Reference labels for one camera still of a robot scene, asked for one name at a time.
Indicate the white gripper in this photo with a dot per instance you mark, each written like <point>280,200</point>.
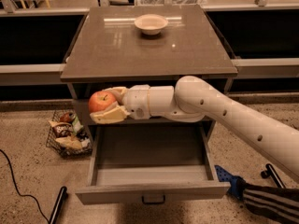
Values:
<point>136,102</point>

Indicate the red apple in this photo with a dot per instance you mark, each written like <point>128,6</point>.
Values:
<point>100,101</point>

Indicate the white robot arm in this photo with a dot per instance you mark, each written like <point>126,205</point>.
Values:
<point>190,100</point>

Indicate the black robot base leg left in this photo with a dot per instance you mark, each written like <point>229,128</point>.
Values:
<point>57,208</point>

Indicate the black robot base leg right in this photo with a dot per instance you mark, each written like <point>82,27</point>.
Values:
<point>270,171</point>

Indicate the grey drawer cabinet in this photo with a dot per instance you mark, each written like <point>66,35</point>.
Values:
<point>110,52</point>

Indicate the open middle drawer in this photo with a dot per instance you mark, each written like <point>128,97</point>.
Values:
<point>151,163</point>

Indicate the snack items in basket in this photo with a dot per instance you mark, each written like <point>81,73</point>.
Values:
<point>69,133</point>

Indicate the white bowl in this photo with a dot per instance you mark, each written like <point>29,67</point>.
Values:
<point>151,24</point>

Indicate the blue croc shoe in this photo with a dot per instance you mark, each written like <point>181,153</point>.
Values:
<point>237,183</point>

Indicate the striped trouser leg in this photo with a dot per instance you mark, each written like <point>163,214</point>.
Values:
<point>280,205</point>

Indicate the wire basket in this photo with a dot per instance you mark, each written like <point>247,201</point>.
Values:
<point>54,145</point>

